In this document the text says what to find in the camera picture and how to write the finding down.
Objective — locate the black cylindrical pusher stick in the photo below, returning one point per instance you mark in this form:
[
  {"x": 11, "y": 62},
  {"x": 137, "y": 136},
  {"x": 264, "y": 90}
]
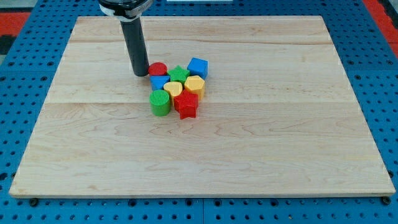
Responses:
[{"x": 135, "y": 43}]

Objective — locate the green star block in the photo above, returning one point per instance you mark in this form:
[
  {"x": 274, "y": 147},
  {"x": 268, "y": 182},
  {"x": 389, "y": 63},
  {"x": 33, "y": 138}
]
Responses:
[{"x": 178, "y": 74}]

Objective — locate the blue cube block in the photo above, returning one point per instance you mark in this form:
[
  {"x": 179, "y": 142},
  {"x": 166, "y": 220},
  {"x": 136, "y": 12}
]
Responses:
[{"x": 198, "y": 67}]

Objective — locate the red star block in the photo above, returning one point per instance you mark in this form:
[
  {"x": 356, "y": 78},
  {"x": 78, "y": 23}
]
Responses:
[{"x": 186, "y": 104}]

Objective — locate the red cylinder block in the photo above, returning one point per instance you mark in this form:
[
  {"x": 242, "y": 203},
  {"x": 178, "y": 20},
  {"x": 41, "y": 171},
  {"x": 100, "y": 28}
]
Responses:
[{"x": 157, "y": 69}]

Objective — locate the blue triangle block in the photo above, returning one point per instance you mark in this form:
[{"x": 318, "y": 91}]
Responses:
[{"x": 158, "y": 82}]

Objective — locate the yellow heart block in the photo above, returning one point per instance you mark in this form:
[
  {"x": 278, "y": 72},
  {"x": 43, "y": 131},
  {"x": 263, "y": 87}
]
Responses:
[{"x": 173, "y": 89}]

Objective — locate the green cylinder block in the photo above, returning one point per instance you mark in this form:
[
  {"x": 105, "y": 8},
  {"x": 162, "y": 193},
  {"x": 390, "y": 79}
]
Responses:
[{"x": 159, "y": 103}]

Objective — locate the yellow hexagon block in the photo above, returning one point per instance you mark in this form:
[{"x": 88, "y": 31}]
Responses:
[{"x": 196, "y": 85}]

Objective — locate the wooden board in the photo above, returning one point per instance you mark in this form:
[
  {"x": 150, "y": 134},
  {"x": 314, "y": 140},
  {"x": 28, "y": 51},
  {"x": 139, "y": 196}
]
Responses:
[{"x": 279, "y": 117}]

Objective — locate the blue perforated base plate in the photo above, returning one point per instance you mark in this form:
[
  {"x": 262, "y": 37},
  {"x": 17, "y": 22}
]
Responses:
[{"x": 31, "y": 62}]

